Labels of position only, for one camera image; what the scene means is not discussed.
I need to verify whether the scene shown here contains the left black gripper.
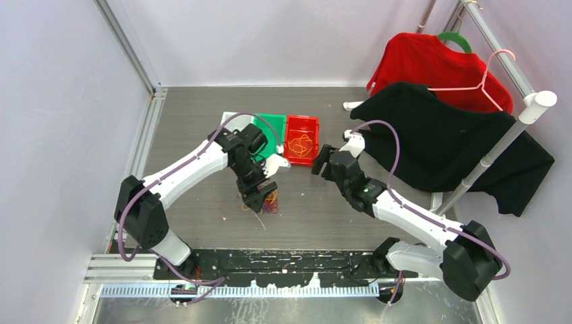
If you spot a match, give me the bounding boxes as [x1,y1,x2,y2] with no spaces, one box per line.
[230,157,277,211]

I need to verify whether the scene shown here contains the yellow cable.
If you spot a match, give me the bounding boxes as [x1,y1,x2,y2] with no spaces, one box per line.
[287,132,314,158]

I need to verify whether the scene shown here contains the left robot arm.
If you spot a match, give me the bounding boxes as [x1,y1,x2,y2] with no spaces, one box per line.
[115,124,290,279]

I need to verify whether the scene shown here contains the green hanger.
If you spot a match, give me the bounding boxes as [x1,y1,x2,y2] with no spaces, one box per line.
[437,31,473,53]

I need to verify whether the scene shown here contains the green plastic bin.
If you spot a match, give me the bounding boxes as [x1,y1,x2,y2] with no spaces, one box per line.
[253,113,287,160]

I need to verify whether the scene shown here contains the white clothes rack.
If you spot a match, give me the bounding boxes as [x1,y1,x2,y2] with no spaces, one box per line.
[343,0,559,275]

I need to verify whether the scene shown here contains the coloured cable pile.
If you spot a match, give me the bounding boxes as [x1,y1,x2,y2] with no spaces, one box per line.
[241,181,280,215]

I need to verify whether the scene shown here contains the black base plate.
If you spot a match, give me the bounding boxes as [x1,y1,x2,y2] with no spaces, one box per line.
[179,249,397,288]

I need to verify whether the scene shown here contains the white plastic bin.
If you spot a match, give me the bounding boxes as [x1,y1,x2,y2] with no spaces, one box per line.
[221,111,255,132]

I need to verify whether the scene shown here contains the black shirt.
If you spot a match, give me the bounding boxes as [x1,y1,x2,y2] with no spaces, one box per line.
[350,82,554,217]

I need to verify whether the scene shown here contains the red shirt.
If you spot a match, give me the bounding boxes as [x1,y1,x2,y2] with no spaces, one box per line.
[366,32,514,113]

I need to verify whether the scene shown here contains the red plastic bin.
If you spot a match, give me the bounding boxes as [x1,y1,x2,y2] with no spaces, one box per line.
[284,115,320,166]

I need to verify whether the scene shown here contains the aluminium frame rail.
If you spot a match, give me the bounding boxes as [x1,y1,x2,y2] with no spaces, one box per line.
[94,0,168,178]

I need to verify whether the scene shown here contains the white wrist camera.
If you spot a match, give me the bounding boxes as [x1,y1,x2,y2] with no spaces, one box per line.
[339,130,366,159]
[263,144,291,178]

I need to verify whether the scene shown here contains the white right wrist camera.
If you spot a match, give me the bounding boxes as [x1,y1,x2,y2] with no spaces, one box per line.
[339,130,366,159]

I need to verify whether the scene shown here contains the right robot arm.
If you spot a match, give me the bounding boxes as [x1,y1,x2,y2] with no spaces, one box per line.
[312,144,503,302]

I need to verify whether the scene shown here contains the pink hanger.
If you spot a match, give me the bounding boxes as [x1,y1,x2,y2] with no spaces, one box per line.
[428,49,516,111]

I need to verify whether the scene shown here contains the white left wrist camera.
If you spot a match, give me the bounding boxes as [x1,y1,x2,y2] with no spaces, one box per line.
[263,144,291,178]

